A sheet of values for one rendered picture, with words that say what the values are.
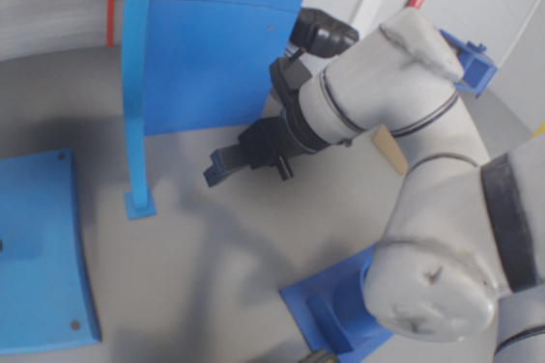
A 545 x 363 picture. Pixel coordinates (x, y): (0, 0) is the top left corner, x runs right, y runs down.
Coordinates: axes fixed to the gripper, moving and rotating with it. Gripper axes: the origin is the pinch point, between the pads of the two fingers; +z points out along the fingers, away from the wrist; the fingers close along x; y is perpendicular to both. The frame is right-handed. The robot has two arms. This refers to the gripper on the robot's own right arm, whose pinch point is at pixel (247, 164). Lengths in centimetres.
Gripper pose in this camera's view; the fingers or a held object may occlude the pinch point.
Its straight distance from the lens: 45.4
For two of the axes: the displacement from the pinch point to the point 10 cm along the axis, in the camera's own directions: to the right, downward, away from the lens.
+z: -5.9, 3.7, 7.1
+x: 6.9, -2.2, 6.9
